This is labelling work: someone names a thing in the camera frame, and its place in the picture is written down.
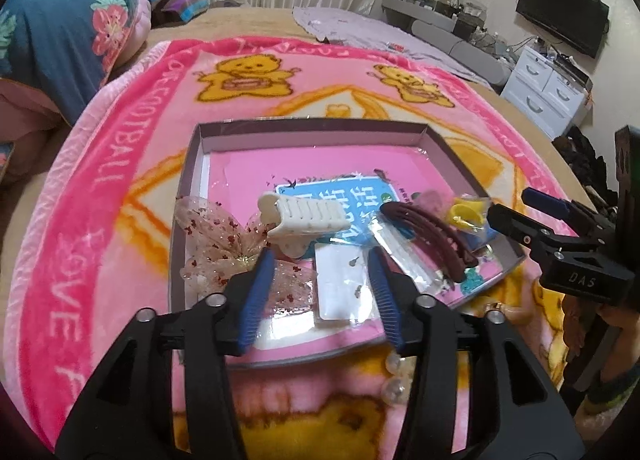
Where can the grey bed footboard bench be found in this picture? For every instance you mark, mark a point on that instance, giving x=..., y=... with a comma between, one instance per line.
x=449, y=29

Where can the white claw hair clip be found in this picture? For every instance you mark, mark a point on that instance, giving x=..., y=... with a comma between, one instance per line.
x=294, y=223

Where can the lilac bed sheet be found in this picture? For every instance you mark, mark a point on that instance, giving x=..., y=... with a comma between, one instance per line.
x=345, y=28

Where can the white hairpin card packet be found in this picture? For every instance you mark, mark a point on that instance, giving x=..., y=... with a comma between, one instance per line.
x=427, y=279

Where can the purple striped pillow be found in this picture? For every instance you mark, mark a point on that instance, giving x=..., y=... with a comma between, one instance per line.
x=166, y=13

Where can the black television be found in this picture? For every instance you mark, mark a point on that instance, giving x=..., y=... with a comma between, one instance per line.
x=582, y=24

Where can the clear bag earring card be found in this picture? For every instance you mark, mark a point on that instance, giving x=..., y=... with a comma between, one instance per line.
x=343, y=291

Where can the white drawer cabinet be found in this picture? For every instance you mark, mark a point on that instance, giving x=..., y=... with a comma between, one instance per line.
x=547, y=96

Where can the clear pearl claw clip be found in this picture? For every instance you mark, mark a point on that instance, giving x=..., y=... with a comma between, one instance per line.
x=395, y=390

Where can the maroon barrette hair clip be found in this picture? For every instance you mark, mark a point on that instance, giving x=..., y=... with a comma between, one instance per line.
x=453, y=253

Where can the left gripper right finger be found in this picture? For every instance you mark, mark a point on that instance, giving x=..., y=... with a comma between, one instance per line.
x=515, y=411

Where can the yellow hair clip packet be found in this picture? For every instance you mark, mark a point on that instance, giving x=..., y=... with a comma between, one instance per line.
x=468, y=214

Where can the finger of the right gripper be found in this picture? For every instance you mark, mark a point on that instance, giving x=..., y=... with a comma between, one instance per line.
x=556, y=208
x=518, y=227

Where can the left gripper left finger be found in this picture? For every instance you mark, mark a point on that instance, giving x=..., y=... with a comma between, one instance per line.
x=124, y=410

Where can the blue hair clip pack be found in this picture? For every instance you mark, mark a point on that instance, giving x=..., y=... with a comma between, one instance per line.
x=476, y=242

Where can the floral blue pink quilt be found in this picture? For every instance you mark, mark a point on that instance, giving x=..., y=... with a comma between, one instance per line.
x=55, y=56

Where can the person's right hand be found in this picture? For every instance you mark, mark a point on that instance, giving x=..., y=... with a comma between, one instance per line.
x=603, y=341

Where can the grey cardboard box tray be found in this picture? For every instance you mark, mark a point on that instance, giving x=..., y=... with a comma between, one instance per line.
x=361, y=164

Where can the beige sheer bow hairclip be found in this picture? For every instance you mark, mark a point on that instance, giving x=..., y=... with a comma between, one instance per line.
x=218, y=247

